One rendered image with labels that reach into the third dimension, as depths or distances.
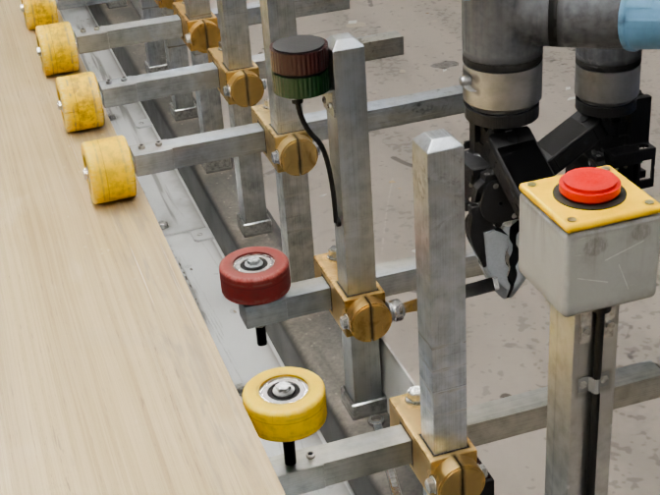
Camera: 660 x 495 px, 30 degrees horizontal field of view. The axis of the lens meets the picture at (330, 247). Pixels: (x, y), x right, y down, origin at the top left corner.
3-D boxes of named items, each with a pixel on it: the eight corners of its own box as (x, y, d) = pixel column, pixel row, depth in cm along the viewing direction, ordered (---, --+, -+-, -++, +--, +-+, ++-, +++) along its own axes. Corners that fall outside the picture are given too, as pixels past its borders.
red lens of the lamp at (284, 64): (318, 51, 130) (317, 31, 129) (337, 70, 125) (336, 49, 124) (264, 61, 128) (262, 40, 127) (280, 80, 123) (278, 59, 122)
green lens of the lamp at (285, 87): (320, 74, 131) (318, 54, 130) (338, 92, 126) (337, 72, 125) (266, 83, 130) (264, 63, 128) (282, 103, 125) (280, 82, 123)
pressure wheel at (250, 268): (285, 319, 150) (277, 236, 144) (304, 353, 143) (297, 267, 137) (221, 334, 148) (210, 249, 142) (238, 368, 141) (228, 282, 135)
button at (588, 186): (600, 184, 84) (601, 161, 83) (631, 208, 81) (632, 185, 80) (547, 194, 83) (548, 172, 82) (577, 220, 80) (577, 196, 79)
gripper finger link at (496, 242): (487, 276, 131) (487, 198, 127) (512, 302, 126) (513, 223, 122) (460, 282, 131) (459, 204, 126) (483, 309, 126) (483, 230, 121)
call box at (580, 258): (604, 259, 89) (609, 162, 85) (656, 306, 83) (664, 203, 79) (516, 280, 87) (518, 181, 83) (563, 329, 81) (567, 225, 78)
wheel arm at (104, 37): (344, 4, 213) (343, -17, 211) (351, 10, 210) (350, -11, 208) (54, 51, 200) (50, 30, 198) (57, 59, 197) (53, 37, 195)
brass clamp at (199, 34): (207, 26, 210) (203, -4, 207) (227, 50, 199) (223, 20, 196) (172, 31, 208) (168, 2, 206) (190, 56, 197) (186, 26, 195)
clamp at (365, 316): (354, 282, 152) (352, 246, 149) (393, 337, 140) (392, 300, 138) (310, 292, 150) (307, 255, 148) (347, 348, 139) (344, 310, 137)
